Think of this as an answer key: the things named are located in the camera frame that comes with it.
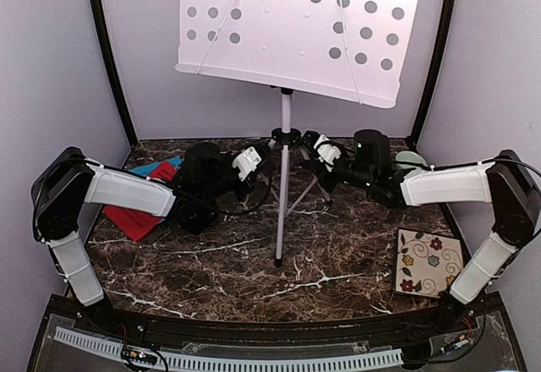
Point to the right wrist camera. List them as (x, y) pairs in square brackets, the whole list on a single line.
[(326, 152)]

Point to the red sheet music paper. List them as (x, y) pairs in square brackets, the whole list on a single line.
[(135, 224)]

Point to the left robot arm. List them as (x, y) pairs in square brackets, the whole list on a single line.
[(206, 174)]

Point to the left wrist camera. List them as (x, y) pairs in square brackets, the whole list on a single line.
[(247, 162)]

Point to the white music stand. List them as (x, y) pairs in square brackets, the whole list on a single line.
[(348, 50)]

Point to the pale green bowl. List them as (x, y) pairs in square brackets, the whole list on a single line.
[(410, 158)]

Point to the left black frame post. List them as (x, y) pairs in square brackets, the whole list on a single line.
[(108, 59)]

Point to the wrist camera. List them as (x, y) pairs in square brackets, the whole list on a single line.
[(247, 162), (326, 152)]

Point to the white slotted cable duct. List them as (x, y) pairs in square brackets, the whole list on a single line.
[(203, 357)]

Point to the blue sheet music paper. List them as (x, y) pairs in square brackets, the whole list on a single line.
[(164, 170)]

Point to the floral ceramic tile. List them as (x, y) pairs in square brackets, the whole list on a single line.
[(426, 263)]

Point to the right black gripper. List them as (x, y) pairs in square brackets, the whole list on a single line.
[(321, 170)]

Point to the right black frame post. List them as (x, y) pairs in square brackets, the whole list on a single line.
[(437, 57)]

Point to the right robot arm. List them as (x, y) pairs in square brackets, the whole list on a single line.
[(504, 182)]

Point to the black frame post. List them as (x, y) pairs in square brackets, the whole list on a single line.
[(437, 57), (108, 59)]

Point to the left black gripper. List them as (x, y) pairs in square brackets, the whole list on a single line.
[(242, 190)]

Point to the black metronome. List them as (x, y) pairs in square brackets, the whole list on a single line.
[(194, 217)]

